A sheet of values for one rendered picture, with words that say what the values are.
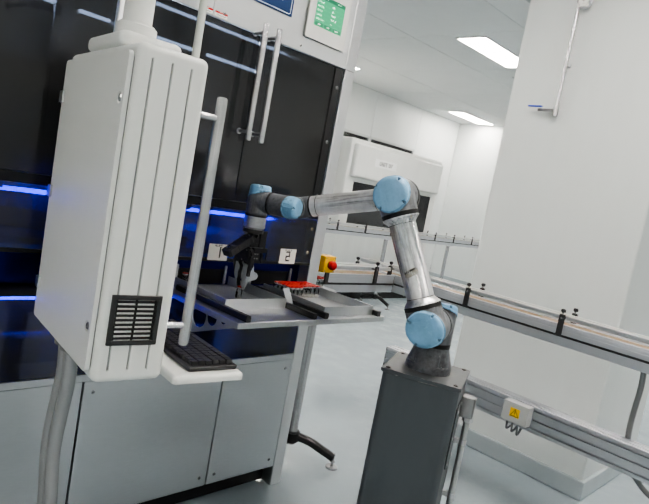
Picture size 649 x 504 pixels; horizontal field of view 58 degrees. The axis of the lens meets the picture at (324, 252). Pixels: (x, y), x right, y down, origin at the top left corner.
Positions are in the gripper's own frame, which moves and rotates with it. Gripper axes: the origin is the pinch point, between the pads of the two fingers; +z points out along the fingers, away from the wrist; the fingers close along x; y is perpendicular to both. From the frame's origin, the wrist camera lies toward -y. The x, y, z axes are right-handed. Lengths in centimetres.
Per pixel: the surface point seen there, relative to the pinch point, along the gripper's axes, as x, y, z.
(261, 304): -12.5, 0.7, 3.8
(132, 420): 14, -25, 52
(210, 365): -41, -38, 12
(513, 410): -54, 119, 42
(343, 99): 13, 48, -75
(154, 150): -41, -62, -40
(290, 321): -26.4, 1.9, 5.6
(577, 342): -73, 122, 5
